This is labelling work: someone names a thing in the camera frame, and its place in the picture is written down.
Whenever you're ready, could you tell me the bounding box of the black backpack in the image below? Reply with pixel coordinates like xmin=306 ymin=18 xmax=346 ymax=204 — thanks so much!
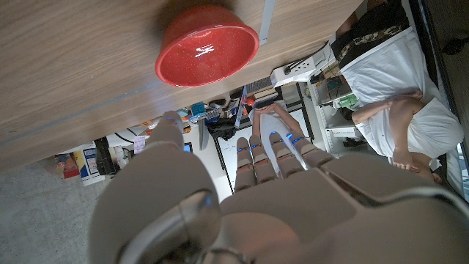
xmin=207 ymin=117 xmax=237 ymax=142

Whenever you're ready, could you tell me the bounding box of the black power strip cord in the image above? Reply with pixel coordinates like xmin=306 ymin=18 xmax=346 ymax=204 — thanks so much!
xmin=284 ymin=40 xmax=330 ymax=73

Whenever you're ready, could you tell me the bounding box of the white canister blue label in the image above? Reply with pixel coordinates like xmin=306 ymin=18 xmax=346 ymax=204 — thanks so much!
xmin=73 ymin=144 xmax=107 ymax=187

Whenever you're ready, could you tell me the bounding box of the blue cube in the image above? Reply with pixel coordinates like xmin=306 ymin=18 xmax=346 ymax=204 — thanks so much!
xmin=190 ymin=101 xmax=207 ymax=119

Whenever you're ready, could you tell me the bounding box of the red bowl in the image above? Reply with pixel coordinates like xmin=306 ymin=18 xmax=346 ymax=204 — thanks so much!
xmin=154 ymin=4 xmax=260 ymax=88

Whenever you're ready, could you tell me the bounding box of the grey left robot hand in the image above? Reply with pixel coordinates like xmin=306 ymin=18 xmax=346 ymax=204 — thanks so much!
xmin=87 ymin=110 xmax=469 ymax=264

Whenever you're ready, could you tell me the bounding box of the person in camouflage shorts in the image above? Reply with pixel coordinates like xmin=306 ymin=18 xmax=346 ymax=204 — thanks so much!
xmin=331 ymin=0 xmax=466 ymax=184

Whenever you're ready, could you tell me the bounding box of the white shelf cabinet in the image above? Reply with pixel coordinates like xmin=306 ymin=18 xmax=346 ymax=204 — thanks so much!
xmin=307 ymin=62 xmax=371 ymax=155

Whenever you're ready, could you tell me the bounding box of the white power strip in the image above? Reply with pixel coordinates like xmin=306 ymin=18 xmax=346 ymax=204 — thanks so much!
xmin=270 ymin=54 xmax=318 ymax=88

